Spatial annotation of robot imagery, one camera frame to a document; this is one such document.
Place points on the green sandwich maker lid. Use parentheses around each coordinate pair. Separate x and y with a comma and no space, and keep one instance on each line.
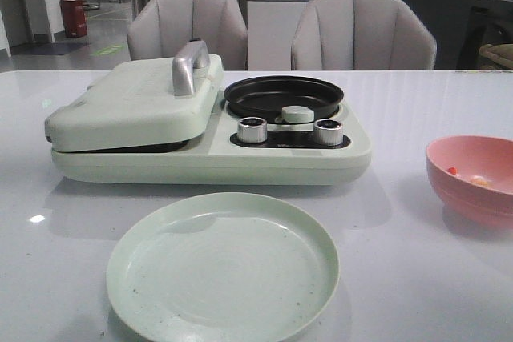
(137,105)

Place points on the pink bowl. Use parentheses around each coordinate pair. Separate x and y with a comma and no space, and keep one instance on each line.
(472,175)

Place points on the green breakfast maker base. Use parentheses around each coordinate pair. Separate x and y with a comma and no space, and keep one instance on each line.
(288,156)

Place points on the left silver knob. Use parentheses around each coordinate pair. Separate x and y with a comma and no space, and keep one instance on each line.
(252,130)

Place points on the silver knob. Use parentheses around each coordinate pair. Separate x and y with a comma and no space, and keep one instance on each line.
(328,132)
(252,130)

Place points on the black round frying pan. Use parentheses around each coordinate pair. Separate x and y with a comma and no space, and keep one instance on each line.
(266,96)

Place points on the right silver knob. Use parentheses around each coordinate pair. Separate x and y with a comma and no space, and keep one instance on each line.
(328,132)

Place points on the light green plate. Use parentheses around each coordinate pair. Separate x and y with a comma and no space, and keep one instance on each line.
(227,266)

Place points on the beige chair right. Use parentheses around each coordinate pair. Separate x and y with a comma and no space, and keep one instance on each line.
(361,35)

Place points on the beige chair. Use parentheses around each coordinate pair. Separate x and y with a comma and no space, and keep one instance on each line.
(361,35)
(163,27)

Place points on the beige chair left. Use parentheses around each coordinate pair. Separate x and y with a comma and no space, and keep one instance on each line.
(163,27)

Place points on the white refrigerator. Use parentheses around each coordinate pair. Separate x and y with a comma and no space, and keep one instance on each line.
(271,28)

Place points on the red trash bin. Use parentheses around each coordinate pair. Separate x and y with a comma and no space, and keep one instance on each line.
(73,16)

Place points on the dark kitchen counter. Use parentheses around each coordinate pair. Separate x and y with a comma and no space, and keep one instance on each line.
(461,27)

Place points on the beige cushion at right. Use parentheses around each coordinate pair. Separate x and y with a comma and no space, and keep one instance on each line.
(499,57)

